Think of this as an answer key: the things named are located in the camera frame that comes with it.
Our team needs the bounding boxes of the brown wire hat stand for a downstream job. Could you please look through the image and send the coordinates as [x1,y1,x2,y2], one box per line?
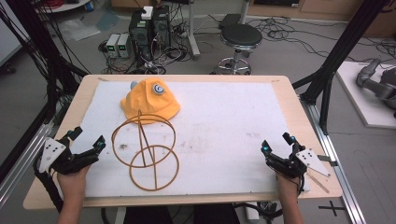
[110,109,181,192]

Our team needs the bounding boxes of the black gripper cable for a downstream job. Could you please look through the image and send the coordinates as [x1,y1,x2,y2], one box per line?
[297,175,306,197]
[33,153,64,214]

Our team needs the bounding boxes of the person's right hand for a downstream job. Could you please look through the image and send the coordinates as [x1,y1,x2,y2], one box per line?
[275,172,302,202]

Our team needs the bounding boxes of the person's dark trousers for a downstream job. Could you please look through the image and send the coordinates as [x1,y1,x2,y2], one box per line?
[123,203,241,224]

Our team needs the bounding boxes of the white round table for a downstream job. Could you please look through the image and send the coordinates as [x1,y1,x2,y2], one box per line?
[35,0,92,14]

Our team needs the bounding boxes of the grey power supply unit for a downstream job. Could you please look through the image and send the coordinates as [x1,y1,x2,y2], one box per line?
[105,33,121,59]
[117,33,131,59]

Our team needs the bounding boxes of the light wooden table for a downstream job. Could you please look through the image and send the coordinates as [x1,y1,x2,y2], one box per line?
[22,74,344,210]

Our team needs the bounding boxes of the white board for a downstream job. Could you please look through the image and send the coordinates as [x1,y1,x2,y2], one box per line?
[335,61,396,130]

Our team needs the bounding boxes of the black floor cables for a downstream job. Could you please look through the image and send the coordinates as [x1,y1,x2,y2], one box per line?
[205,13,396,63]

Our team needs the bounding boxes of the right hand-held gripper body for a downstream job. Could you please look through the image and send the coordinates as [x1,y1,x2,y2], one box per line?
[264,143,332,179]

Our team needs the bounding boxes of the black computer tower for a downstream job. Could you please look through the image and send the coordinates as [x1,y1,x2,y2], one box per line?
[151,5,172,49]
[128,10,154,61]

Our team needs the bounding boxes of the black round stool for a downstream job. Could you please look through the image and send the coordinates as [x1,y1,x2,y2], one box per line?
[216,23,264,76]

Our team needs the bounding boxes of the black metal frame post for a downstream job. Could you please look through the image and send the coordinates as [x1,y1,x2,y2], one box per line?
[0,0,90,185]
[291,0,390,135]

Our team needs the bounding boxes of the clear plastic sheet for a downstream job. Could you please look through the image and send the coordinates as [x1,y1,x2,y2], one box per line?
[58,18,102,42]

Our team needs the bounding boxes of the wooden cabinet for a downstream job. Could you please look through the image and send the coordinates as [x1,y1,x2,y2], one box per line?
[247,0,396,39]

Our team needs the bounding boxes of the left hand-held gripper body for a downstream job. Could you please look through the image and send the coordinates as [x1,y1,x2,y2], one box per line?
[37,135,101,175]

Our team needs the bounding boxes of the yellow hat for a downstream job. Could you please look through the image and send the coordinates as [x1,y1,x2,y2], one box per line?
[120,77,182,125]

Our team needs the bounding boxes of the black stand base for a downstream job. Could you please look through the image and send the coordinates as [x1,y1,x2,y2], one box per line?
[219,13,248,30]

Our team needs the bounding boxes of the aluminium rail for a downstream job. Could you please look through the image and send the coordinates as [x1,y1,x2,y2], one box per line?
[299,98,368,224]
[0,123,54,209]

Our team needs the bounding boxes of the tangle of cables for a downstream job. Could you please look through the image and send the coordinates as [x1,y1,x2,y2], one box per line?
[97,6,194,76]

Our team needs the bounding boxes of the person's left hand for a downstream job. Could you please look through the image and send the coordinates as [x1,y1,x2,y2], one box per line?
[56,165,92,201]

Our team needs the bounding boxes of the white table mat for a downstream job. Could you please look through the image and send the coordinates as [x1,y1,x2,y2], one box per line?
[69,79,311,199]

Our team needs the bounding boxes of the grey desk leg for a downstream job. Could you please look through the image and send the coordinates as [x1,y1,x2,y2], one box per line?
[186,0,201,61]

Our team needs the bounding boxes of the thin wooden stick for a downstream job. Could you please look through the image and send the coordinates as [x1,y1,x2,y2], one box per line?
[305,172,331,194]

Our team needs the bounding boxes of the white power strip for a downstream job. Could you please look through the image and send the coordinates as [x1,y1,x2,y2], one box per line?
[244,201,260,222]

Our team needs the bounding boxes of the white box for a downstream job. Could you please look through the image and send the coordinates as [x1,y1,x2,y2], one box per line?
[140,6,154,21]

